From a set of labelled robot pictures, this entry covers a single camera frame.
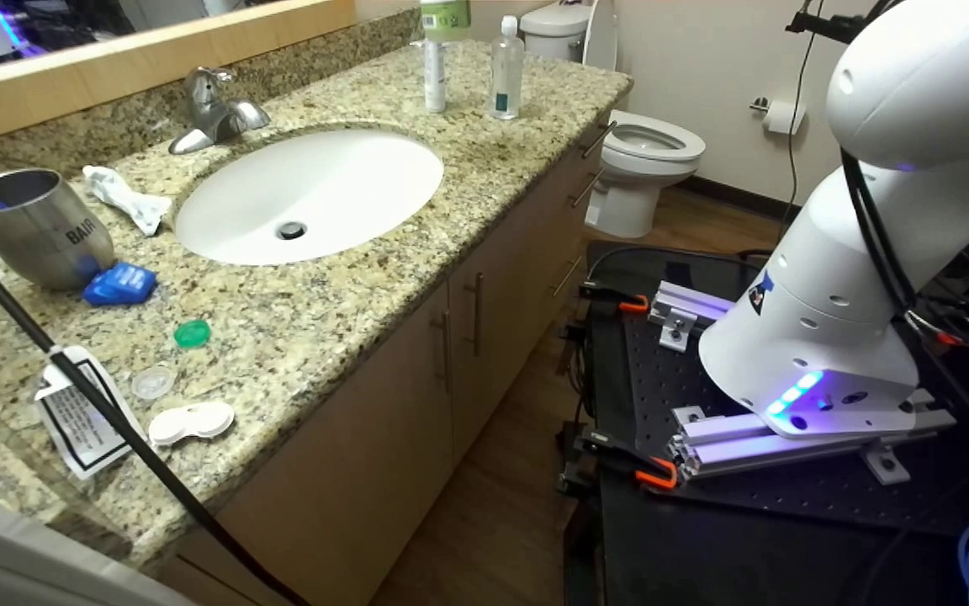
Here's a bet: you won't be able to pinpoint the green pump soap bottle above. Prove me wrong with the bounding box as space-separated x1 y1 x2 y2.
416 0 474 43

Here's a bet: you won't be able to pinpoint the clear plastic water bottle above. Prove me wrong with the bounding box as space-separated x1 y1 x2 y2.
490 12 532 125

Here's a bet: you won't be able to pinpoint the orange black clamp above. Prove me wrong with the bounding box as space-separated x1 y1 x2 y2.
557 423 686 497
577 276 657 323

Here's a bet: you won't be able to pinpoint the wooden vanity cabinet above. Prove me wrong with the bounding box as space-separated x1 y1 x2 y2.
156 107 613 606

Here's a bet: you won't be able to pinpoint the white oval sink basin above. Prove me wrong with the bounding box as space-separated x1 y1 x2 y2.
168 120 453 271

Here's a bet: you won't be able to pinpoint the white toilet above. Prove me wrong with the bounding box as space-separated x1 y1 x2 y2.
520 0 710 242

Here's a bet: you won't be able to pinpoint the green round cap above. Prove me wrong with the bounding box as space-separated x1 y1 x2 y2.
172 318 217 355

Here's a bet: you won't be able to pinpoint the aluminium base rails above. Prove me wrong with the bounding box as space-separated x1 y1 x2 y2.
651 276 962 488

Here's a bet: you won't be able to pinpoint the white contact lens case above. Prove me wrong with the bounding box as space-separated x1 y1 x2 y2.
146 396 241 453

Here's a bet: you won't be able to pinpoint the chrome faucet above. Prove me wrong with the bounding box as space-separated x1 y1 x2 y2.
165 65 275 158

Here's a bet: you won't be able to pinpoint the clear round cap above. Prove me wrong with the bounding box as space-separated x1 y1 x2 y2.
125 361 181 409

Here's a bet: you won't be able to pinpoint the black robot table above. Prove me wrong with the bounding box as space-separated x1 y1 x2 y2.
558 239 969 606

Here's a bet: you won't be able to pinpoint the white squeezed tube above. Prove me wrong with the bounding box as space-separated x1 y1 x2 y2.
82 162 177 239

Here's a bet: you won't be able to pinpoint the black mounted device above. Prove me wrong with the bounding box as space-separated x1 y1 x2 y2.
781 0 906 48

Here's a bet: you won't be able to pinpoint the metal cup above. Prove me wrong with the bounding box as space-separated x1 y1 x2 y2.
0 165 119 296

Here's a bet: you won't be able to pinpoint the dark cabinet door handle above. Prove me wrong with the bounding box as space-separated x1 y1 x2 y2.
465 271 490 361
427 309 454 391

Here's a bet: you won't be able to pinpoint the small white wall fixture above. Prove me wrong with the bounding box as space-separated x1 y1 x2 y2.
746 90 813 140

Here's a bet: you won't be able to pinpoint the black power cable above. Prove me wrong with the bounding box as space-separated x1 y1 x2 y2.
0 220 309 606

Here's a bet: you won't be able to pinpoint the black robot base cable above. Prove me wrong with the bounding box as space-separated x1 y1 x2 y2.
837 147 969 428

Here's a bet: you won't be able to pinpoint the wood framed wall mirror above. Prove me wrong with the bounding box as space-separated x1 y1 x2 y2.
0 0 359 154

